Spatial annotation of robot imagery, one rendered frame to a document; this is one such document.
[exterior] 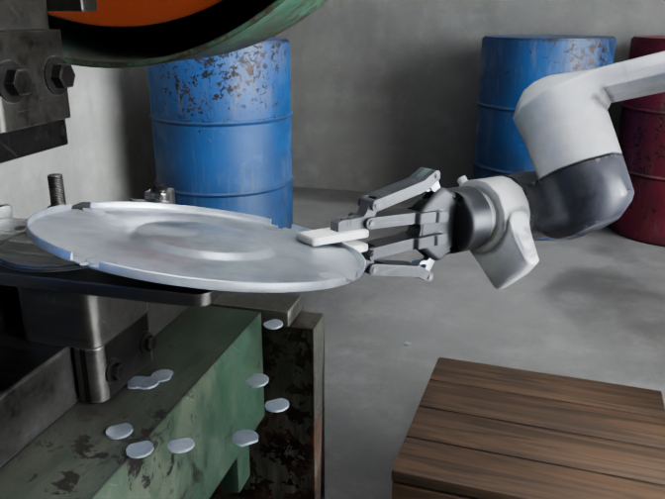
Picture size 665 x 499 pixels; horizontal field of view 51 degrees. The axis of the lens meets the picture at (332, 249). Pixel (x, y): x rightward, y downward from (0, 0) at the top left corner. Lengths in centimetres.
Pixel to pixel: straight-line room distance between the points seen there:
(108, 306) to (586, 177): 52
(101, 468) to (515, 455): 70
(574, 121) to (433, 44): 306
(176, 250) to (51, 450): 20
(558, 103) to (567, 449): 57
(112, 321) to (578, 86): 55
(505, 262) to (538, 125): 16
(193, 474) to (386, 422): 113
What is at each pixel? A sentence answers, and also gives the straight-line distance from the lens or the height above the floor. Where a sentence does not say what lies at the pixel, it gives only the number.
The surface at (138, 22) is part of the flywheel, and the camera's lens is 99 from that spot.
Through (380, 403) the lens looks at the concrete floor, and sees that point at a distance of 191.
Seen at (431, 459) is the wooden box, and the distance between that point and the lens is 111.
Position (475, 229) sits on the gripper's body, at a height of 76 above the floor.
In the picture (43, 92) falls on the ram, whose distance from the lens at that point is 68.
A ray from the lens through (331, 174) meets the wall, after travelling 407.
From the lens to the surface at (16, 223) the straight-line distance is 80.
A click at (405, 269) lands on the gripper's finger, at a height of 72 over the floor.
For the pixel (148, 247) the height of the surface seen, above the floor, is 81.
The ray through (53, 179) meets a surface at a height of 80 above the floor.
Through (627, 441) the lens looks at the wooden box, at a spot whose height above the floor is 35.
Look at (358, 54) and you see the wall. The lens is 394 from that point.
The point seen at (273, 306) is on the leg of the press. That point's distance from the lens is 87.
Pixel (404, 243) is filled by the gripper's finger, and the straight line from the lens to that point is 75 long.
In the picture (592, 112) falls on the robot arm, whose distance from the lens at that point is 84.
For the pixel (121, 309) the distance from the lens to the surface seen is 68.
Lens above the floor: 99
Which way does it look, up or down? 19 degrees down
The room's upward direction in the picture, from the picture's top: straight up
